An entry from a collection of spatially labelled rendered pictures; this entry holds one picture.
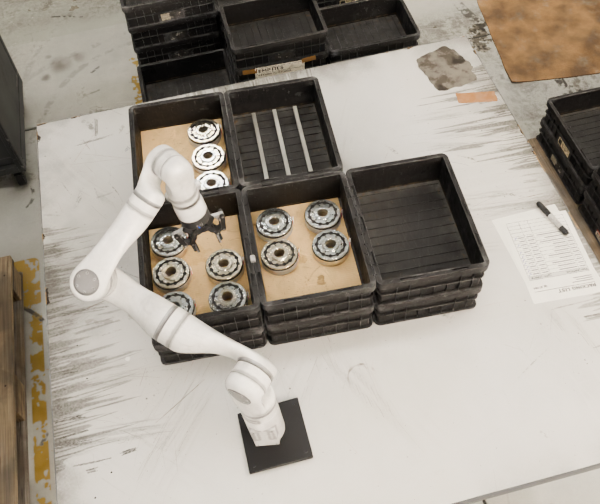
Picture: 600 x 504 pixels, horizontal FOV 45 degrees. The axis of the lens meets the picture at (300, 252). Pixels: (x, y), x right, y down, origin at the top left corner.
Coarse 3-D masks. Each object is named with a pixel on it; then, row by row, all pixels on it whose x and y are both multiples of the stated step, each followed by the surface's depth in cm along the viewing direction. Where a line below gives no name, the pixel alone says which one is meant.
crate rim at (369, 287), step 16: (304, 176) 206; (320, 176) 206; (352, 208) 199; (256, 256) 191; (368, 256) 189; (256, 272) 188; (368, 272) 187; (368, 288) 184; (272, 304) 183; (288, 304) 183; (304, 304) 185
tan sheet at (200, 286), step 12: (228, 216) 212; (228, 228) 209; (204, 240) 207; (216, 240) 207; (228, 240) 207; (240, 240) 207; (192, 252) 205; (204, 252) 205; (240, 252) 204; (156, 264) 203; (192, 264) 203; (204, 264) 203; (192, 276) 201; (204, 276) 200; (156, 288) 199; (192, 288) 198; (204, 288) 198; (204, 300) 196; (228, 300) 196; (204, 312) 194
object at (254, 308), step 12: (216, 192) 204; (228, 192) 204; (240, 192) 204; (168, 204) 203; (240, 204) 201; (240, 216) 199; (252, 264) 190; (144, 276) 189; (252, 276) 189; (252, 288) 186; (216, 312) 182; (228, 312) 182; (240, 312) 182; (252, 312) 183
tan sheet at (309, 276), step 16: (288, 208) 212; (304, 208) 212; (304, 224) 209; (256, 240) 206; (304, 240) 206; (304, 256) 202; (352, 256) 202; (304, 272) 200; (320, 272) 199; (336, 272) 199; (352, 272) 199; (272, 288) 197; (288, 288) 197; (304, 288) 197; (320, 288) 196; (336, 288) 196
